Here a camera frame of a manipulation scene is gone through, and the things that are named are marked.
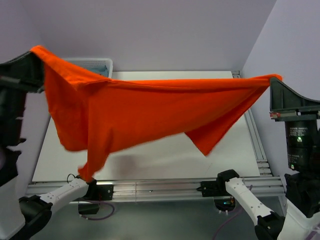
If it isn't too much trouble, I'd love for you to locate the aluminium right side rail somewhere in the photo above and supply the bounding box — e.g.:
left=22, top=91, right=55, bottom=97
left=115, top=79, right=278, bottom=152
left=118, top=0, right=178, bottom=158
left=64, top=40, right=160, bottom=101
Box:
left=231, top=70, right=272, bottom=177

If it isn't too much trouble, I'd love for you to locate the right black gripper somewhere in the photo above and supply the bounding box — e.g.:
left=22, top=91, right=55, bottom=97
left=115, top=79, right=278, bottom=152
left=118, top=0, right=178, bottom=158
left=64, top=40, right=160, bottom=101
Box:
left=268, top=73, right=320, bottom=167

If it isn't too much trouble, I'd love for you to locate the rolled light blue t-shirt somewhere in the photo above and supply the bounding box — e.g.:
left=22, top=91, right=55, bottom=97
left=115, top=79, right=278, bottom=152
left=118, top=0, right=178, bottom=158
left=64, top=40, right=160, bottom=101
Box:
left=84, top=65, right=109, bottom=77

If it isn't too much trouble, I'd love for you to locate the orange t-shirt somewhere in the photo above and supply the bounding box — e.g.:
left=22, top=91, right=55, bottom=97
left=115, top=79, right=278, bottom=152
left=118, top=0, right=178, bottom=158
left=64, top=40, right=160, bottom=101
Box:
left=31, top=46, right=272, bottom=182

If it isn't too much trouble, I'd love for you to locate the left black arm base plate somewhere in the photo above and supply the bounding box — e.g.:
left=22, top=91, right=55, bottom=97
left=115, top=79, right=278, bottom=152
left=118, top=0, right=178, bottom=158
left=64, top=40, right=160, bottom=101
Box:
left=77, top=184, right=114, bottom=201

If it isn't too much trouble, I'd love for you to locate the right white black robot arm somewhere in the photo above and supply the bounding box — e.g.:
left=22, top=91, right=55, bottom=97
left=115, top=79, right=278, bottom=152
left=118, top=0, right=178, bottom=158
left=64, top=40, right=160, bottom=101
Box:
left=216, top=77, right=320, bottom=240

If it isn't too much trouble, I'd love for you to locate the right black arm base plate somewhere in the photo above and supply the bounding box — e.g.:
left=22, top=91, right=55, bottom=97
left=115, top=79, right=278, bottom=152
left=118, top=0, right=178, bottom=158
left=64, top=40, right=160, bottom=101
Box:
left=196, top=180, right=231, bottom=198

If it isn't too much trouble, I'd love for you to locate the aluminium front rail frame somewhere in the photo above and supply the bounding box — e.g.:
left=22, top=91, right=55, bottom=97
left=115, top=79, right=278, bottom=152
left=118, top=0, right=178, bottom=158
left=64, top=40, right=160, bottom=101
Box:
left=12, top=176, right=301, bottom=240

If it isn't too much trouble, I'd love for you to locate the white plastic mesh basket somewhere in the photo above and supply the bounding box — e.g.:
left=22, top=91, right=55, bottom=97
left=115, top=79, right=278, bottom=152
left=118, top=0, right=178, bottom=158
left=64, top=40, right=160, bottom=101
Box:
left=64, top=57, right=113, bottom=78

